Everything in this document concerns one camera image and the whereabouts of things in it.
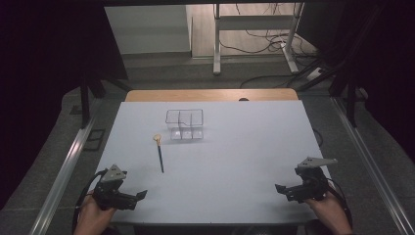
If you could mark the white power strip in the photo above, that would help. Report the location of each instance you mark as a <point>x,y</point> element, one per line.
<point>314,73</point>

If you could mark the person's left hand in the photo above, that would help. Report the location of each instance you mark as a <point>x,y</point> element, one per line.
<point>94,218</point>

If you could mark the white table cover board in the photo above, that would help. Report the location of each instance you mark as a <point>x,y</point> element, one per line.
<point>221,169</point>

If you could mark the black table grommet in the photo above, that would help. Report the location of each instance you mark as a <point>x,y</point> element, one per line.
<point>243,99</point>

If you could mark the clear plastic organizer box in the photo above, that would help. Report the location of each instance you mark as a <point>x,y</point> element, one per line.
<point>184,124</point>

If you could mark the aluminium floor rail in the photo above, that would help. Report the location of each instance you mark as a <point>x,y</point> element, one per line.
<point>63,176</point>
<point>368,153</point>

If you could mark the white cabinet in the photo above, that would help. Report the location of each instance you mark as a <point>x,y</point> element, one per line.
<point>147,29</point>

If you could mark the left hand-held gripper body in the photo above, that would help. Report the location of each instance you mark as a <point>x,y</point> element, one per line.
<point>112,192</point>

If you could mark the dark curtain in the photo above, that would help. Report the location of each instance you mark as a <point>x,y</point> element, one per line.
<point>391,65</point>
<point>42,81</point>

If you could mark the white metal desk frame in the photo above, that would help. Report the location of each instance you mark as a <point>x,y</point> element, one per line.
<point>217,39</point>

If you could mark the person's right hand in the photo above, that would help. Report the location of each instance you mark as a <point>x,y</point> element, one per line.
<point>328,209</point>

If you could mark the black metal stand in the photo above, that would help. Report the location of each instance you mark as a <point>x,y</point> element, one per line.
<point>350,98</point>
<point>85,101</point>

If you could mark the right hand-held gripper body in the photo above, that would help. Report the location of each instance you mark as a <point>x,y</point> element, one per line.
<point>311,186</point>

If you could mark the black flat floor frame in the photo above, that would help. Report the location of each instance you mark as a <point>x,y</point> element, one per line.
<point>94,139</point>

